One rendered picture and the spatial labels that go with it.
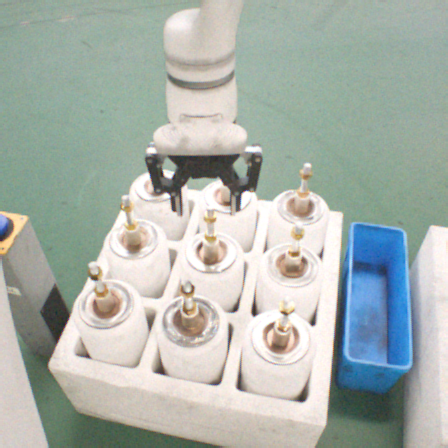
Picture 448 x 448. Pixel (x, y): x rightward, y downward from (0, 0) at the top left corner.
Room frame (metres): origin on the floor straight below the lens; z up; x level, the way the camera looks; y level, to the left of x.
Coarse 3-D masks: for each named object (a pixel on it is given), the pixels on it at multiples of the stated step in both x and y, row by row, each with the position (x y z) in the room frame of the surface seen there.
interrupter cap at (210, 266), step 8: (192, 240) 0.46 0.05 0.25; (200, 240) 0.46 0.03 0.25; (224, 240) 0.46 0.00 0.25; (232, 240) 0.46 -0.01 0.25; (192, 248) 0.44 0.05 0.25; (200, 248) 0.45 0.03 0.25; (224, 248) 0.45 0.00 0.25; (232, 248) 0.45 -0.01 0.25; (192, 256) 0.43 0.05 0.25; (200, 256) 0.43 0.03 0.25; (224, 256) 0.43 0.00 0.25; (232, 256) 0.43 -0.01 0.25; (192, 264) 0.41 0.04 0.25; (200, 264) 0.42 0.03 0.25; (208, 264) 0.42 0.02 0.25; (216, 264) 0.42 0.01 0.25; (224, 264) 0.42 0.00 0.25; (232, 264) 0.42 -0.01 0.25; (200, 272) 0.40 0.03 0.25; (208, 272) 0.40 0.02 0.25; (216, 272) 0.40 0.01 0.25
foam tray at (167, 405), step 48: (192, 192) 0.64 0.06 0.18; (336, 240) 0.52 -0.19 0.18; (336, 288) 0.42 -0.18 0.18; (240, 336) 0.34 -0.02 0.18; (96, 384) 0.27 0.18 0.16; (144, 384) 0.27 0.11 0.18; (192, 384) 0.27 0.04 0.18; (192, 432) 0.25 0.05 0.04; (240, 432) 0.23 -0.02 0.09; (288, 432) 0.22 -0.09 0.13
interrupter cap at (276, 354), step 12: (276, 312) 0.34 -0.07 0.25; (264, 324) 0.32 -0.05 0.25; (300, 324) 0.32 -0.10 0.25; (252, 336) 0.30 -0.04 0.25; (264, 336) 0.30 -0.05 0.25; (300, 336) 0.30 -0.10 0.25; (264, 348) 0.28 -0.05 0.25; (276, 348) 0.28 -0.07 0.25; (288, 348) 0.28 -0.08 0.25; (300, 348) 0.28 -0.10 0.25; (264, 360) 0.27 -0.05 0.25; (276, 360) 0.27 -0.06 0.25; (288, 360) 0.27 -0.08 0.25
